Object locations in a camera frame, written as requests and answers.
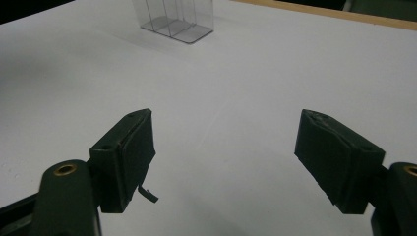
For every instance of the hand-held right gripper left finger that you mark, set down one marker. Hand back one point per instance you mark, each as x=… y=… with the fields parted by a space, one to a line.
x=121 y=164

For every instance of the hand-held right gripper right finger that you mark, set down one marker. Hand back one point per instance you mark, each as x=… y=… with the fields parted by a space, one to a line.
x=341 y=164

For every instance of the clear acrylic organizer box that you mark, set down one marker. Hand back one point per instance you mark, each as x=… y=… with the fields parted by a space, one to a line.
x=183 y=26

